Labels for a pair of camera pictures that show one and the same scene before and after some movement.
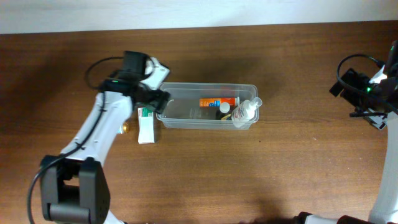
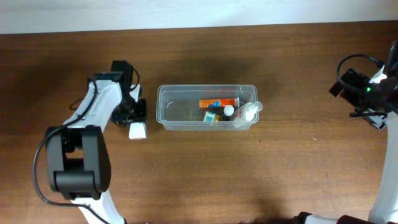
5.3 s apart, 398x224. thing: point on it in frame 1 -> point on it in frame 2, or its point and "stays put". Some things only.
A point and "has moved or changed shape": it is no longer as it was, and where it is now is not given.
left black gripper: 161,100 -> 140,116
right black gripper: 358,79 stays put
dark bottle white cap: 225,110 has moved or changed shape
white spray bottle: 244,114 has moved or changed shape
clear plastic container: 211,106 stays put
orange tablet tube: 217,102 stays put
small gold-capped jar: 126,127 -> 211,117
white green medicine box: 146,121 -> 137,130
